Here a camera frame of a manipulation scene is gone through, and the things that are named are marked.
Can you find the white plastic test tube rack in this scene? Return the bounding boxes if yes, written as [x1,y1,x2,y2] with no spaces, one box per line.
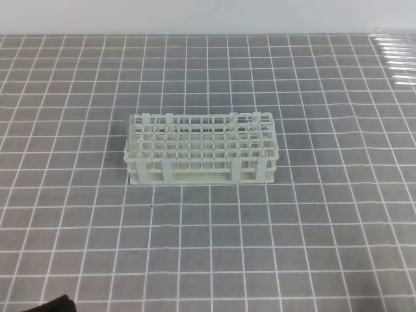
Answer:
[124,112,279,185]

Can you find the clear glass test tube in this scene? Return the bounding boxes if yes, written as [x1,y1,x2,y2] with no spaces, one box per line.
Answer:
[124,115,132,143]

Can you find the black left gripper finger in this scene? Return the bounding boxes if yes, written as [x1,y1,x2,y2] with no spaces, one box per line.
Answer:
[23,294,77,312]

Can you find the spare clear glass test tubes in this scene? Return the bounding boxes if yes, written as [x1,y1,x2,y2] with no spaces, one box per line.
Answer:
[370,29,415,86]

